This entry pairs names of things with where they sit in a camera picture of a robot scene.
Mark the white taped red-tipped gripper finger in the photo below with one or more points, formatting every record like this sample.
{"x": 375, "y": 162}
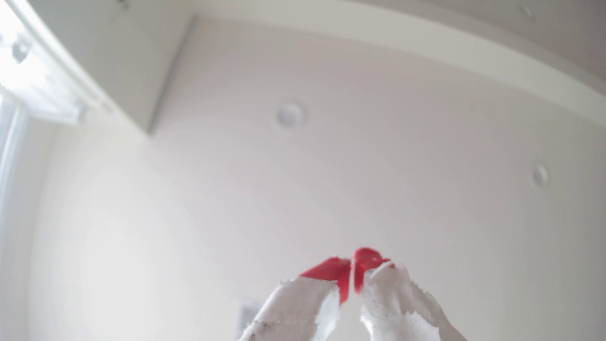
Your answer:
{"x": 293, "y": 310}
{"x": 397, "y": 308}

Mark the round recessed ceiling light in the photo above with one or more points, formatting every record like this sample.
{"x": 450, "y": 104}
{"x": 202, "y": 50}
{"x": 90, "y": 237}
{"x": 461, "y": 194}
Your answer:
{"x": 290, "y": 114}
{"x": 539, "y": 175}

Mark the white wall air vent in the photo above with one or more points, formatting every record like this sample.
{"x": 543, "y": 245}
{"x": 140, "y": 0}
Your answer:
{"x": 247, "y": 315}

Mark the white curtain rail box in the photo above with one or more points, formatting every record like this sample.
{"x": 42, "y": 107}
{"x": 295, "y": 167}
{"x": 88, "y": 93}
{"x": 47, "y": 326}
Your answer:
{"x": 42, "y": 75}

